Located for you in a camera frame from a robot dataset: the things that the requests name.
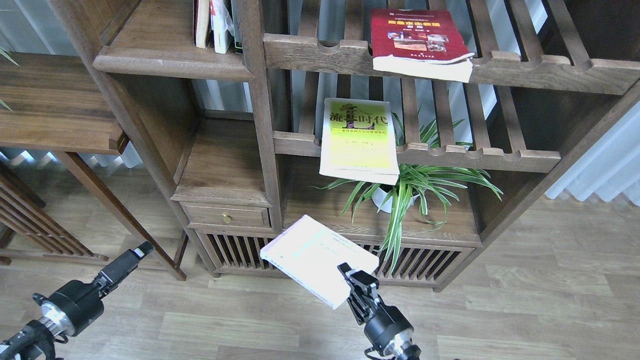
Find brass drawer knob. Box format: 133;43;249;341
221;212;233;224

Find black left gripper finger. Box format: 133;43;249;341
97;241;154;296

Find yellow-green paperback book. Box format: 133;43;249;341
318;97;400;186

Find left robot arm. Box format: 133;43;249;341
0;241;154;360

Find dark upright book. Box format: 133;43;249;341
231;0;243;55

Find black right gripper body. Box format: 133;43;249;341
358;300;415;358

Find tan upright book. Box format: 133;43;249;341
193;0;211;49

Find white lilac paperback book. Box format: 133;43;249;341
260;214;380;310

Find wooden side table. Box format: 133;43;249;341
0;52;186;281

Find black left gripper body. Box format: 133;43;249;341
32;279;106;337

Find white curtain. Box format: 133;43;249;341
545;103;640;206

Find dark wooden bookshelf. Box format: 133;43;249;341
49;0;639;291

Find spider plant in white pot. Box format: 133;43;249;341
314;107;505;273

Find white plastic-wrapped upright book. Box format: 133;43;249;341
210;0;234;54

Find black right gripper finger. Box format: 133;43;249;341
337;262;380;321

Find red paperback book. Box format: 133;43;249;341
370;7;474;84

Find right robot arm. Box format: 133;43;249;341
337;262;421;360

